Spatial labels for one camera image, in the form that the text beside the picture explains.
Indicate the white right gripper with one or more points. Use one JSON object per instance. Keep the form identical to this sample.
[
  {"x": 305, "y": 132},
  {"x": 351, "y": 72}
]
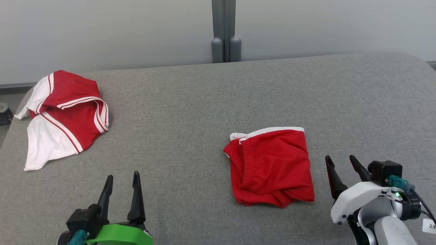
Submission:
[{"x": 354, "y": 199}]

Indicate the grey metal wheeled frame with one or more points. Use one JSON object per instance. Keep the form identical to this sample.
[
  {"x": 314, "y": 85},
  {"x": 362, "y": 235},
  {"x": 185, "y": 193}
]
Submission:
[{"x": 5, "y": 115}]

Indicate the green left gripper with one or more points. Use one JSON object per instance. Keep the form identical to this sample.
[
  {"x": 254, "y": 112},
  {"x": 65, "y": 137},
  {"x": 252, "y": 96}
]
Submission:
[{"x": 119, "y": 234}]

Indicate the red basketball shorts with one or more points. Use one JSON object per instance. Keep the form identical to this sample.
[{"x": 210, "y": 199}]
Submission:
[{"x": 272, "y": 163}]

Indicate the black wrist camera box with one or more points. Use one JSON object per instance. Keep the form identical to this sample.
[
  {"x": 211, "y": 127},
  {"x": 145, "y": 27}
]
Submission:
[
  {"x": 83, "y": 219},
  {"x": 385, "y": 172}
]

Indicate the grey partition post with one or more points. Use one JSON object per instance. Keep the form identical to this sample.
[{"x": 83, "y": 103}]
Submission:
[{"x": 223, "y": 27}]

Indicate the red and white jersey shirt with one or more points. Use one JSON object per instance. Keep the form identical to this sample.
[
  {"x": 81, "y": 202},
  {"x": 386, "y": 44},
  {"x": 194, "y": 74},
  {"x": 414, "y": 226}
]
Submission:
[{"x": 75, "y": 115}]

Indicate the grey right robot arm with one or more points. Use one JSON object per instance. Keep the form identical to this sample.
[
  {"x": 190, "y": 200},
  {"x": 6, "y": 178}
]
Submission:
[{"x": 391, "y": 231}]

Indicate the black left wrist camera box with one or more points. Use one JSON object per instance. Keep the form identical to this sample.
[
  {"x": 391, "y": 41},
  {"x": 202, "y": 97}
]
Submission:
[{"x": 83, "y": 219}]

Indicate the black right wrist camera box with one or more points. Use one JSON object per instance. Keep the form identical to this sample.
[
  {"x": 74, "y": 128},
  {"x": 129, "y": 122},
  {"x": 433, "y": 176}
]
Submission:
[{"x": 385, "y": 172}]

